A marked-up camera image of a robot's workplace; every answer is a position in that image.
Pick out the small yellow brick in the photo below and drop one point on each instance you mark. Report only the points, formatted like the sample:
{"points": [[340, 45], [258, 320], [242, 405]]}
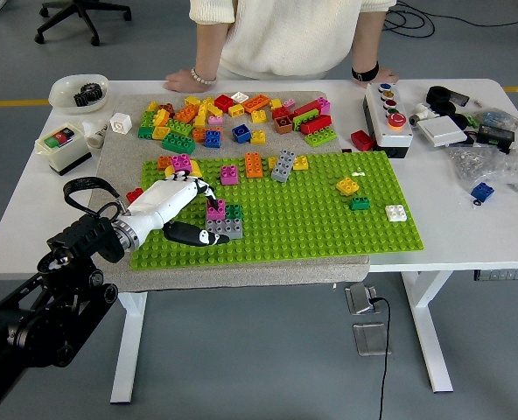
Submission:
{"points": [[272, 163], [276, 104], [152, 106]]}

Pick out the lime two-by-four brick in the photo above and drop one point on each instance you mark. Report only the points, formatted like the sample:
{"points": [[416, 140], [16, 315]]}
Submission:
{"points": [[320, 138], [179, 127]]}

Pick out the black round part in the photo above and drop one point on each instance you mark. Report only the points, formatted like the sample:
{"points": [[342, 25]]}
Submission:
{"points": [[460, 120]]}

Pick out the clear bags of screws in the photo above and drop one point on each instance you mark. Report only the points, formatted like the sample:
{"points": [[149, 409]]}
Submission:
{"points": [[491, 166]]}

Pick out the black gear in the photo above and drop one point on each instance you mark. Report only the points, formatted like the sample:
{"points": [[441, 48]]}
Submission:
{"points": [[81, 100], [91, 91]]}

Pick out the red two-by-four brick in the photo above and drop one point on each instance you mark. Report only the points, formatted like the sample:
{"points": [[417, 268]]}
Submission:
{"points": [[317, 124]]}

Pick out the green studded baseplate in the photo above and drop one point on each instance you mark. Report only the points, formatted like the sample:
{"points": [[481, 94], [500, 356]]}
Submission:
{"points": [[307, 227]]}

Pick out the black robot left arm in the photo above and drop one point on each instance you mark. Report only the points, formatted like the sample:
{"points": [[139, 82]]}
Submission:
{"points": [[79, 245]]}

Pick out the grey two-by-four brick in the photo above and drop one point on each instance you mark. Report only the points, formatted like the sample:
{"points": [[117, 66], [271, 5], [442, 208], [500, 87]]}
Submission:
{"points": [[230, 227], [284, 165]]}

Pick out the white flat switch plate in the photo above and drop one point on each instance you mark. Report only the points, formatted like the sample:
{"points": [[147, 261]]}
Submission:
{"points": [[442, 131]]}

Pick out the black office chair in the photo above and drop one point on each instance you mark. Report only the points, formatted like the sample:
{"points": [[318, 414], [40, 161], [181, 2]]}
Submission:
{"points": [[85, 8]]}

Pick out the yellow two-by-two brick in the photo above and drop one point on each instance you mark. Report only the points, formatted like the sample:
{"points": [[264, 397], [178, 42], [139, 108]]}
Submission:
{"points": [[259, 116], [302, 163], [257, 137], [347, 186]]}

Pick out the red two-by-two brick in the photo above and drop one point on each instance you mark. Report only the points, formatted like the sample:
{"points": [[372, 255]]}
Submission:
{"points": [[223, 102], [134, 194]]}

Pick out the white two-by-two brick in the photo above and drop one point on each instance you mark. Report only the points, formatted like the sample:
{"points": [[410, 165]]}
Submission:
{"points": [[396, 213]]}

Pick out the white red-green switch box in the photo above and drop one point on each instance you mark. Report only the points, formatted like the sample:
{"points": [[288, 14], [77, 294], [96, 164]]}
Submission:
{"points": [[63, 146]]}

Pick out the person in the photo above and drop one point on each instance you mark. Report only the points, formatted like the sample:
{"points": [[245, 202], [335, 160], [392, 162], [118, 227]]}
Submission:
{"points": [[285, 35]]}

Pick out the white plug fitting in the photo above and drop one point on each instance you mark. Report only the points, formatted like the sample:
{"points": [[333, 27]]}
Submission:
{"points": [[422, 114]]}

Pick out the person's right hand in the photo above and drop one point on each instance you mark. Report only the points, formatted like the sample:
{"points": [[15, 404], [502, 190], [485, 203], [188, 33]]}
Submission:
{"points": [[180, 82]]}

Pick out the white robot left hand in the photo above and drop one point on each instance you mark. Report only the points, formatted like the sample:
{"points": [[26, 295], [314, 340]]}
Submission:
{"points": [[163, 201]]}

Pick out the white table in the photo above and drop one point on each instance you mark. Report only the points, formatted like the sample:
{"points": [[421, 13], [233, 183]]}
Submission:
{"points": [[460, 236]]}

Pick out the person's right forearm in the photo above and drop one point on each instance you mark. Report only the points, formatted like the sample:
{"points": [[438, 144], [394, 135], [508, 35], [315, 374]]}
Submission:
{"points": [[208, 44]]}

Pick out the yellow arch brick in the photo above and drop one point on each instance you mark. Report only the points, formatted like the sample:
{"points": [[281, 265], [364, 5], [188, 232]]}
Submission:
{"points": [[196, 169]]}

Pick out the metal floor socket box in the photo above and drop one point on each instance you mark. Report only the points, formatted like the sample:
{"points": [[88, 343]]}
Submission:
{"points": [[361, 298]]}

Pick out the white cube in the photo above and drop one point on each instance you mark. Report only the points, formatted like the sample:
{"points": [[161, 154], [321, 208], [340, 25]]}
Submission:
{"points": [[120, 123]]}

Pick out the grey-brown mat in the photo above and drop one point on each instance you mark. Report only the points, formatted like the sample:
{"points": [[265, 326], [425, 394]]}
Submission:
{"points": [[241, 277]]}

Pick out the orange two-by-four brick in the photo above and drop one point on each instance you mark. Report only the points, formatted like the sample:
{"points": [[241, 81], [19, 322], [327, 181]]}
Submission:
{"points": [[256, 103], [163, 163], [185, 113], [253, 165]]}

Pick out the long lime brick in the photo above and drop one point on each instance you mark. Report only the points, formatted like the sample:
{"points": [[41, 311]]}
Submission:
{"points": [[305, 118]]}

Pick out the black wristwatch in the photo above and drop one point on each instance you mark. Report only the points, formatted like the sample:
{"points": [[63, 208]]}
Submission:
{"points": [[365, 72]]}

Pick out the small light pink brick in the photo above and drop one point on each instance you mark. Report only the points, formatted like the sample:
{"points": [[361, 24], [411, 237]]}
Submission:
{"points": [[289, 103]]}

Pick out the dark green two-by-two brick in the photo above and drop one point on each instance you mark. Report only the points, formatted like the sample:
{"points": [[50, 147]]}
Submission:
{"points": [[359, 204], [145, 131]]}

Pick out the table height control panel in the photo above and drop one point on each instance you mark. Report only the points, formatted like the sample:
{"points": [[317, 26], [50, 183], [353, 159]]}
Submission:
{"points": [[506, 275]]}

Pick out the blue hollow brick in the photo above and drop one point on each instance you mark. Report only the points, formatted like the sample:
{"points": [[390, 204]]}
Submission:
{"points": [[241, 133]]}

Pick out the blue two-by-two brick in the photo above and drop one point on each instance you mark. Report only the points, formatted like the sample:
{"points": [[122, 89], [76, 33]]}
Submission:
{"points": [[482, 191], [212, 139]]}

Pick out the long yellow brick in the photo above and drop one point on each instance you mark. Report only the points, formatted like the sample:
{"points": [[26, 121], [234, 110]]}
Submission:
{"points": [[201, 116]]}

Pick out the yellow-orange brick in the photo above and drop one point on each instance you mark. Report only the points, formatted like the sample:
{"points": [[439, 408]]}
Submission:
{"points": [[160, 117]]}

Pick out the person's left hand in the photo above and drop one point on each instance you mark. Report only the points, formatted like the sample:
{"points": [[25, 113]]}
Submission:
{"points": [[381, 75]]}

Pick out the magenta two-by-two brick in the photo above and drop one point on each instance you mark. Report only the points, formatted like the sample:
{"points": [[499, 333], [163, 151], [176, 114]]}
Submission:
{"points": [[228, 175], [181, 163], [216, 211]]}

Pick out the metal floor plate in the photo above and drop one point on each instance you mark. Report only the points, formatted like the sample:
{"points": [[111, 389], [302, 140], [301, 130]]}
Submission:
{"points": [[370, 339]]}

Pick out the push-button control box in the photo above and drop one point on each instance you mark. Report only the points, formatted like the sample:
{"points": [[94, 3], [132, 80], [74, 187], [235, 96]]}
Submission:
{"points": [[388, 131]]}

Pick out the white bowl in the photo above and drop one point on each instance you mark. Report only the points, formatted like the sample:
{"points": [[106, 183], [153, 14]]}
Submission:
{"points": [[64, 102]]}

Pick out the black adapter box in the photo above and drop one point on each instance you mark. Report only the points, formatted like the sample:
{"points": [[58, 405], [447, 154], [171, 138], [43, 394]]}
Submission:
{"points": [[496, 136]]}

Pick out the brown hollow brick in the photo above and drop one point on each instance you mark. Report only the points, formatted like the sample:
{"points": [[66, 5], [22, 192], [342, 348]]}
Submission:
{"points": [[283, 125]]}

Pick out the dark green two-by-four brick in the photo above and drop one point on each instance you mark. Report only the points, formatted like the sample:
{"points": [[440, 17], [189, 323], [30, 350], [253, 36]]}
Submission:
{"points": [[178, 143]]}

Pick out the person's left forearm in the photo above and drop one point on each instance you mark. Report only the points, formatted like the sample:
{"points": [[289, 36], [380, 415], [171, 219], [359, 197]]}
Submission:
{"points": [[366, 39]]}

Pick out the long red brick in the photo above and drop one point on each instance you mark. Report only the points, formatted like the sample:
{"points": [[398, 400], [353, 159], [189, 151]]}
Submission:
{"points": [[307, 107]]}

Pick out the white tube fitting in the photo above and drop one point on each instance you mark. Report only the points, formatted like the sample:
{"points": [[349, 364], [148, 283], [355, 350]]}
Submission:
{"points": [[93, 135]]}

